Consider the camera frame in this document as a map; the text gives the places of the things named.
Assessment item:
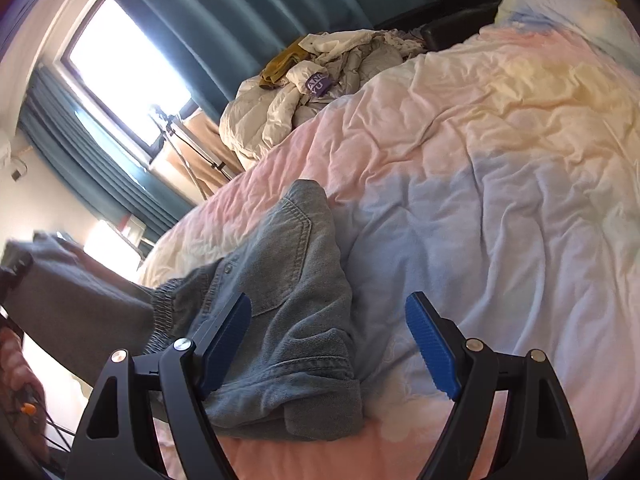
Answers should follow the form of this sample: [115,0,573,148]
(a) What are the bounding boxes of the cream crumpled duvet pile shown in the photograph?
[219,30,426,171]

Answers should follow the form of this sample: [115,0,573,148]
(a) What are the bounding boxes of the window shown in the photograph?
[60,0,198,161]

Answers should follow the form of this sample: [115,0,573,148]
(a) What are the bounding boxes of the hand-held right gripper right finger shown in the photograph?
[405,291,583,480]

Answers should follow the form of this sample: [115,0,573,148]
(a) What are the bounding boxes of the grey garment with purple label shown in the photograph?
[287,60,361,100]

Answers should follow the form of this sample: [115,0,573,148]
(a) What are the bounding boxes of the black sofa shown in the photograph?
[375,0,513,53]

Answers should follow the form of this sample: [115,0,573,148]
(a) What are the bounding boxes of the metal tripod stand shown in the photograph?
[147,105,236,196]

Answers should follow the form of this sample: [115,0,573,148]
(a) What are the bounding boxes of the reddish blurred object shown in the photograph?
[0,330,51,466]

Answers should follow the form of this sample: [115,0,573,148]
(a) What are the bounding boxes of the teal curtain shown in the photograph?
[95,0,446,126]
[20,67,186,256]

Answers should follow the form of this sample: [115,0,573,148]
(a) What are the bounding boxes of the grey denim shorts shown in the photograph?
[2,179,363,443]

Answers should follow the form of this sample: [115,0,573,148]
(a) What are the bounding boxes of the mustard yellow cloth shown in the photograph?
[260,42,313,88]

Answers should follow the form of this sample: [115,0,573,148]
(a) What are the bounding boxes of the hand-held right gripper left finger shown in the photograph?
[72,292,252,480]

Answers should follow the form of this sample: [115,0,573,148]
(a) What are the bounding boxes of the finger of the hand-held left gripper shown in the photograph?
[0,252,35,293]

